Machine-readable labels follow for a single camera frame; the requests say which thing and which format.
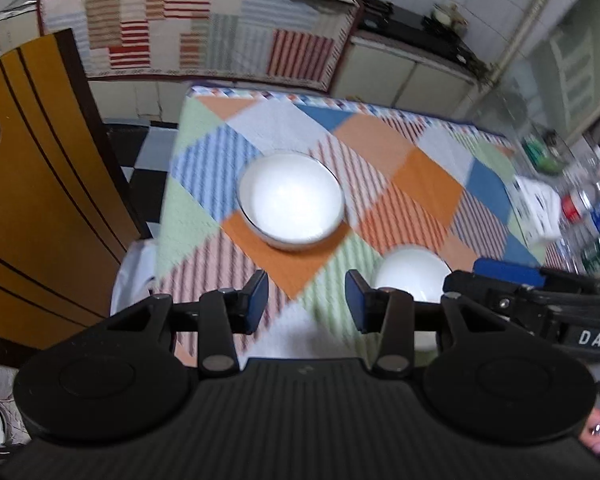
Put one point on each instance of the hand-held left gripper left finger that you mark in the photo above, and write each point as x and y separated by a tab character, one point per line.
257	305

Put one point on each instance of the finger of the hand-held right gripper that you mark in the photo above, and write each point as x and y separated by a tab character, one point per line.
505	267
485	292

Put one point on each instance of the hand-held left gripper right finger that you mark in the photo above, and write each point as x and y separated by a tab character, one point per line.
356	305

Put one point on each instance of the white bowl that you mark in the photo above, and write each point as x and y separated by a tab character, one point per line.
290	195
410	270

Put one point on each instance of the person's right hand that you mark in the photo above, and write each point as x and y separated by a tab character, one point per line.
597	430

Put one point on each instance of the white tissue box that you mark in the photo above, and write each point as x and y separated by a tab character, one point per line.
537	205

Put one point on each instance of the checked colourful tablecloth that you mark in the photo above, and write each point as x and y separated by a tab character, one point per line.
430	185

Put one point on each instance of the green plastic basket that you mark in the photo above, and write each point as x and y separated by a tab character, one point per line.
545	160

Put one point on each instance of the white base cabinet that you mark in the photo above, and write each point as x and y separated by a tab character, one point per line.
405	80

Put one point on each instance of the wooden chair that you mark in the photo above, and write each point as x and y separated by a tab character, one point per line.
45	185

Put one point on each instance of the cream cooking pot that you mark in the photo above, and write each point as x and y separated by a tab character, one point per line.
445	15

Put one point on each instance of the black gas stove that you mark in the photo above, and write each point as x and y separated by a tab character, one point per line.
405	17

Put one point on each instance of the striped patchwork counter cloth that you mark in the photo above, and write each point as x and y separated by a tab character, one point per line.
180	20

